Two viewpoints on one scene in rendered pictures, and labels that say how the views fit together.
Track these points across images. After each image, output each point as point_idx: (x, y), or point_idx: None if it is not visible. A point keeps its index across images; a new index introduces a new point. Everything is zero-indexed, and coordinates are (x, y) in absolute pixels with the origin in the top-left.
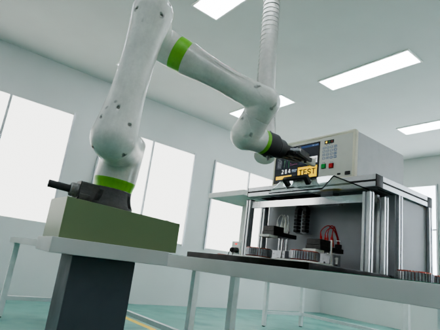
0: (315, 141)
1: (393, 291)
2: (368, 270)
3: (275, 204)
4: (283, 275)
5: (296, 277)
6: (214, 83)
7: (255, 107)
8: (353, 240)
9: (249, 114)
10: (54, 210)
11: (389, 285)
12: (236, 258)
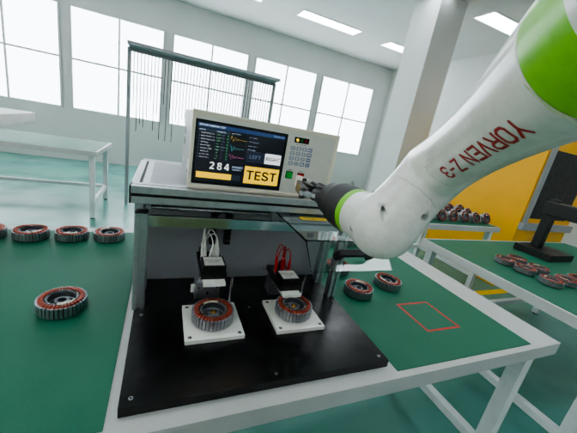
0: (281, 131)
1: (464, 370)
2: (334, 295)
3: (210, 225)
4: (377, 390)
5: (391, 387)
6: (507, 165)
7: (451, 199)
8: (282, 246)
9: (437, 211)
10: None
11: (464, 368)
12: (276, 384)
